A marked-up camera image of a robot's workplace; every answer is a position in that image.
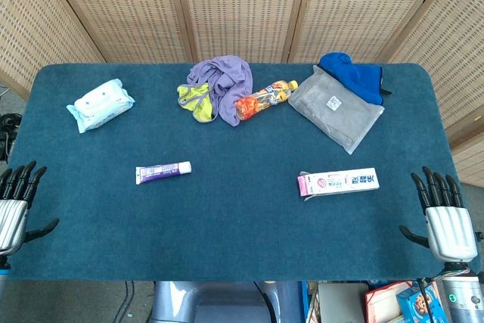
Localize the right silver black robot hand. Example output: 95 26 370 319
399 166 478 262

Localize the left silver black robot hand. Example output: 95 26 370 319
0 160 61 256

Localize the white pink toothpaste box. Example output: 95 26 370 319
296 167 380 202

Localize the purple toothpaste tube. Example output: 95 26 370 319
135 161 192 186

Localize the blue cookie box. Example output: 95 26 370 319
396 285 449 323

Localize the red-edged book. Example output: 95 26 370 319
365 281 442 323

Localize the grey laptop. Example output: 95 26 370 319
317 282 370 323

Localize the light blue wet wipes pack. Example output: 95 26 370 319
66 78 136 134

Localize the grey cloth in clear bag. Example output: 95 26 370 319
287 65 386 156

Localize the blue towel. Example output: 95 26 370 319
317 51 392 106

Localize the teal table mat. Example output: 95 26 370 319
0 62 482 282

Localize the grey-blue robot torso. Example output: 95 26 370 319
150 280 303 323

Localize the yellow-green garment with grey trim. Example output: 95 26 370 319
176 82 219 124

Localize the orange yellow drink bottle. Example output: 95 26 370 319
234 79 299 121

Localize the crumpled purple garment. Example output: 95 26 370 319
186 55 253 127

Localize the woven rattan folding screen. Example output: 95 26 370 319
0 0 484 188

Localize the black cable bundle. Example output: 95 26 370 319
0 113 20 163

